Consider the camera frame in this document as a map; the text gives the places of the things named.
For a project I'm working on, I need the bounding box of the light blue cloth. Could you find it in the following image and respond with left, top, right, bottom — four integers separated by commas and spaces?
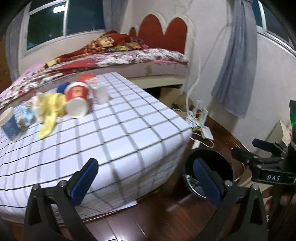
18, 102, 36, 128

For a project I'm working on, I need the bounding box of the blue patterned paper cup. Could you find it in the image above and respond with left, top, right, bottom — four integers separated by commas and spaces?
0, 107, 20, 141

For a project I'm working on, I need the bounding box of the yellow cloth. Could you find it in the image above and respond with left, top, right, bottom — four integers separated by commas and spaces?
39, 93, 66, 139

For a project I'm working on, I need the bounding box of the red paper cup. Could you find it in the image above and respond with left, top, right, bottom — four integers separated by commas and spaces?
65, 81, 89, 118

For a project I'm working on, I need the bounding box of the white pink milk carton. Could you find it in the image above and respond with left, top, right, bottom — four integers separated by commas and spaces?
86, 77, 109, 104

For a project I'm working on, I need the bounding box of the red plastic bag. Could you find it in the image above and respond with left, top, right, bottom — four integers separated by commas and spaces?
77, 73, 95, 83

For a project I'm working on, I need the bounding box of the clear plastic bag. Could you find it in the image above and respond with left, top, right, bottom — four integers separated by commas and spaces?
31, 93, 46, 116

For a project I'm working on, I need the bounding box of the black trash bin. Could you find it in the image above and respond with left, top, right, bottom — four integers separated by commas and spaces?
183, 148, 234, 205

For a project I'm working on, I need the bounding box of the person's right hand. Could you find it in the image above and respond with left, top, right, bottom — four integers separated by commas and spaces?
261, 186, 295, 215

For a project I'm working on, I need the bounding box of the white appliance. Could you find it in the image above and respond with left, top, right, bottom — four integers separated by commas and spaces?
266, 120, 290, 147

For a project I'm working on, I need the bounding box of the grey curtain right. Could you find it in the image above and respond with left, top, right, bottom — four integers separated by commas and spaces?
211, 1, 257, 118

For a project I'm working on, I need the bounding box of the grey curtain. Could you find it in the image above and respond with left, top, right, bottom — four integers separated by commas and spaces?
5, 10, 24, 82
211, 1, 257, 118
102, 0, 128, 32

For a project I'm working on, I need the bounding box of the cardboard box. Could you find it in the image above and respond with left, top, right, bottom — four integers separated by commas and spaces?
159, 87, 186, 111

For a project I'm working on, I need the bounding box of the white grid tablecloth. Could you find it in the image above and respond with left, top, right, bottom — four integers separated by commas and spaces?
1, 72, 192, 222

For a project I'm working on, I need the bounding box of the right window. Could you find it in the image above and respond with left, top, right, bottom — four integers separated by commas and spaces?
252, 0, 295, 51

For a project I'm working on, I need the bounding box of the window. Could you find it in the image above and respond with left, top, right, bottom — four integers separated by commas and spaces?
20, 1, 105, 57
252, 0, 295, 51

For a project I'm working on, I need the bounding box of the bed with floral sheet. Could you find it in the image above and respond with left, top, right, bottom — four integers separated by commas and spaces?
1, 48, 189, 108

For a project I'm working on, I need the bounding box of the pink blanket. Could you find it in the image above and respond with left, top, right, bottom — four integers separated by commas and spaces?
5, 63, 45, 92

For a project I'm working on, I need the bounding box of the red scalloped headboard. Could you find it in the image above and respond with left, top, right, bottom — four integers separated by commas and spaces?
129, 14, 188, 54

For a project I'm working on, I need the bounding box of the grey curtain left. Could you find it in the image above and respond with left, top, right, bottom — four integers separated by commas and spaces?
5, 10, 24, 82

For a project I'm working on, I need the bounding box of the red patterned blanket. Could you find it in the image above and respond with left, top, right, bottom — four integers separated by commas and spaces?
42, 30, 149, 69

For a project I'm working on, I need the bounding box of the back window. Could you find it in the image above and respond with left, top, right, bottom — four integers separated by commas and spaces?
20, 1, 105, 57

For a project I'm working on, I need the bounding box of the grey curtain middle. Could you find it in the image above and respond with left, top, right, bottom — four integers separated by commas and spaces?
102, 0, 128, 32

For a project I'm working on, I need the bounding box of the white cable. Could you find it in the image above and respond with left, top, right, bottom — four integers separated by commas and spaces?
184, 0, 232, 117

